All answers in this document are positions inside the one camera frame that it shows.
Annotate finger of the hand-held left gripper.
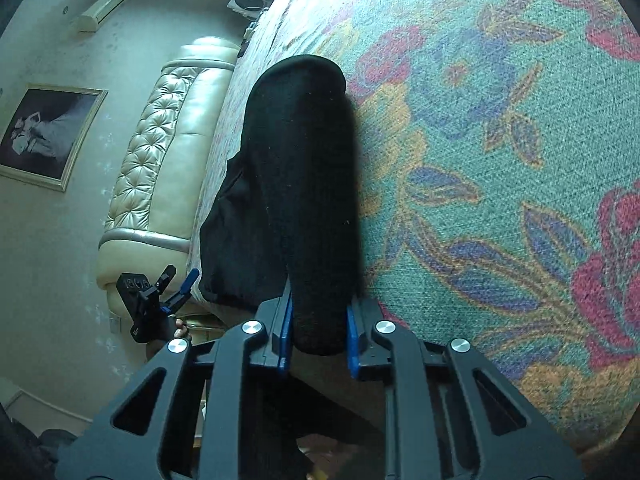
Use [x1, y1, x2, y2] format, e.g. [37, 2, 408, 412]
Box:
[150, 264, 177, 295]
[161, 268, 201, 315]

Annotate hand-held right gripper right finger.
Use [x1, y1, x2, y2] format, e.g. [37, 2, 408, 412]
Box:
[345, 296, 586, 480]

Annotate person's left hand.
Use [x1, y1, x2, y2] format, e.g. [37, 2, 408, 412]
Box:
[167, 316, 190, 343]

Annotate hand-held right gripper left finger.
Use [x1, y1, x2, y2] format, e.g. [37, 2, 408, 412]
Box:
[55, 285, 294, 480]

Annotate framed wall picture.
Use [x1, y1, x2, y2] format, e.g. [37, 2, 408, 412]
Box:
[0, 82, 108, 192]

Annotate cream tufted leather headboard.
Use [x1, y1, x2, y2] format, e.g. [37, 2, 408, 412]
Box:
[97, 36, 242, 293]

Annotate white wall air conditioner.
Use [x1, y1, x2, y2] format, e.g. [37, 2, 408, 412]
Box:
[70, 0, 133, 34]

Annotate small white fan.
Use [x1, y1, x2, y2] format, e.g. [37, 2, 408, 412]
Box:
[226, 0, 271, 15]

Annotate black pants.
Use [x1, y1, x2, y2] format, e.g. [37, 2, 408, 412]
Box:
[197, 54, 363, 357]

